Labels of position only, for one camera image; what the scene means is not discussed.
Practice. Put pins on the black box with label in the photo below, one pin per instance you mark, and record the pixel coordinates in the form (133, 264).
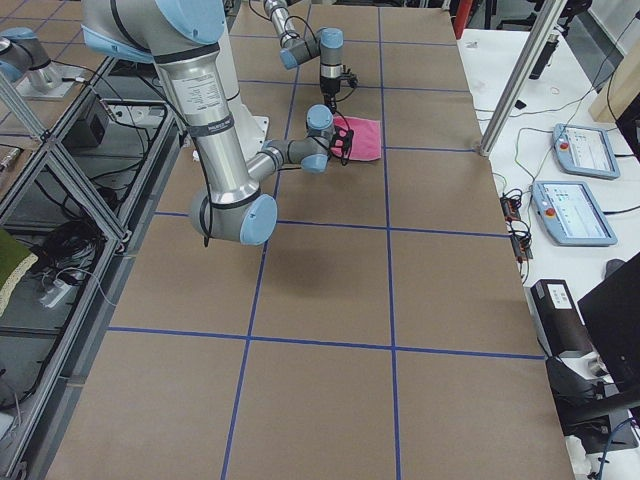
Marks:
(564, 334)

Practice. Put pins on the black monitor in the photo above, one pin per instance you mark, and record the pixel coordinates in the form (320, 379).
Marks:
(610, 312)

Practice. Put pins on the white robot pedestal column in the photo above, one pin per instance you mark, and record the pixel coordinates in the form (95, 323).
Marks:
(251, 130)

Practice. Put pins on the green cloth with fringe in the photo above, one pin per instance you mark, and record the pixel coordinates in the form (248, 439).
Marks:
(16, 260)

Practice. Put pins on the pink towel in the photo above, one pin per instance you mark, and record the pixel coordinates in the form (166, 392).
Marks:
(367, 141)

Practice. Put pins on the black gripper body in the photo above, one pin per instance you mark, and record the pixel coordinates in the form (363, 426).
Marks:
(329, 85)
(338, 142)

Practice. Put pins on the aluminium frame rack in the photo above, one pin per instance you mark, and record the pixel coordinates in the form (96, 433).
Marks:
(97, 203)

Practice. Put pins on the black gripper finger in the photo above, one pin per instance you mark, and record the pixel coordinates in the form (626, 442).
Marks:
(330, 102)

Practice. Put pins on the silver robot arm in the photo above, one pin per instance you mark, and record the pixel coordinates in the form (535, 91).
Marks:
(183, 40)
(326, 44)

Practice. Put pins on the white power strip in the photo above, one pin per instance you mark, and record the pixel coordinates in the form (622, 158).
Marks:
(55, 293)

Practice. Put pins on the lower teach pendant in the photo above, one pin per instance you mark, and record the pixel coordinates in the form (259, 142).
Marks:
(571, 215)

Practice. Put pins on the teach pendant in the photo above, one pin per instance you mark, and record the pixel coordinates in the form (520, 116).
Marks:
(571, 215)
(585, 151)

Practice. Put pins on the black power adapter box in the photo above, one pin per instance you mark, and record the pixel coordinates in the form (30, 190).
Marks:
(89, 130)

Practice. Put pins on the upper teach pendant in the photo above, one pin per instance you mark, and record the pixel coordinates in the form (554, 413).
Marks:
(585, 151)

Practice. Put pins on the aluminium frame post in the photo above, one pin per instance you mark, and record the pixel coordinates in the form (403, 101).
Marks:
(530, 53)

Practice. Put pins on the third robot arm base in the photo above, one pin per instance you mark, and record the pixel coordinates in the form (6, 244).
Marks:
(26, 63)

